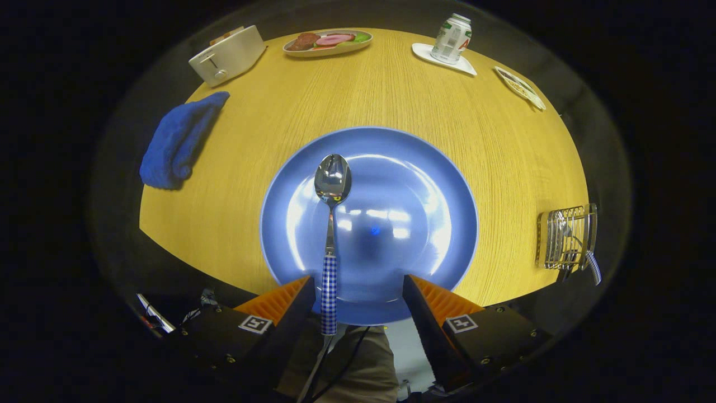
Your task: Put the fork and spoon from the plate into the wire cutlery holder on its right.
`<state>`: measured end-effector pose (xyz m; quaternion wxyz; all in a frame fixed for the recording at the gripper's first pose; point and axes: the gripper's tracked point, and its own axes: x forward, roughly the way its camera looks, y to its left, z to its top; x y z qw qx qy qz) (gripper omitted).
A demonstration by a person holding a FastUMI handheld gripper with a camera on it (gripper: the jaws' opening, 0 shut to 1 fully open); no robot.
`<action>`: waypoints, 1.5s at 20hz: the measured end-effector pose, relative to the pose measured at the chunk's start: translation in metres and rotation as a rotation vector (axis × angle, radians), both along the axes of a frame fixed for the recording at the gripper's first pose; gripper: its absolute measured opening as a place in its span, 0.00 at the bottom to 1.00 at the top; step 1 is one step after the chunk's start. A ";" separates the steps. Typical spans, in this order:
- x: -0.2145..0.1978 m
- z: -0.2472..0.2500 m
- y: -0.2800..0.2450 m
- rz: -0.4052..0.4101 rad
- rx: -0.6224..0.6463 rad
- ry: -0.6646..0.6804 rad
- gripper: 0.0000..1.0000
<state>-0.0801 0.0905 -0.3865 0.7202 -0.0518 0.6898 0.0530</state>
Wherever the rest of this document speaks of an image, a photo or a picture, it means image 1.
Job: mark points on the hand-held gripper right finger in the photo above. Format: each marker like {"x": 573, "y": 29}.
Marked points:
{"x": 428, "y": 336}

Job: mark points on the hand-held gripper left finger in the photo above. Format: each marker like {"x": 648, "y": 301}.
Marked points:
{"x": 279, "y": 336}

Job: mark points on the white framed device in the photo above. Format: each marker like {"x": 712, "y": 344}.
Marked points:
{"x": 155, "y": 315}

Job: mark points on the blue round plate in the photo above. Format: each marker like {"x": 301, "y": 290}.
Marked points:
{"x": 391, "y": 184}

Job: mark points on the blue folded towel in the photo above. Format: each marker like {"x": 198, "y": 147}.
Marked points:
{"x": 176, "y": 140}

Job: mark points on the white divided snack dish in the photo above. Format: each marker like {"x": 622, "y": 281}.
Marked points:
{"x": 520, "y": 87}

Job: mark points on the white coaster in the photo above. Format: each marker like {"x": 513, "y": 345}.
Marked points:
{"x": 461, "y": 66}

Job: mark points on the white toaster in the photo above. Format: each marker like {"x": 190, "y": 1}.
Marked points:
{"x": 229, "y": 56}

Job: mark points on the grey food plate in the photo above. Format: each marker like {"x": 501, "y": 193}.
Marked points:
{"x": 335, "y": 51}

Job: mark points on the brown meat slice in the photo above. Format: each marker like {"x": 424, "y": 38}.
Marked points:
{"x": 303, "y": 41}

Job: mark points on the white green drink bottle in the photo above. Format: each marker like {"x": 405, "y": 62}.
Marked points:
{"x": 450, "y": 39}

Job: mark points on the pink ham slice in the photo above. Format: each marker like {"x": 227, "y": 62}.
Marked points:
{"x": 334, "y": 40}

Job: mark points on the green lettuce leaf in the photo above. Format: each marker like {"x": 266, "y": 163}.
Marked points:
{"x": 362, "y": 37}

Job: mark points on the brown toast slice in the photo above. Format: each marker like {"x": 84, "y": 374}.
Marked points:
{"x": 226, "y": 34}

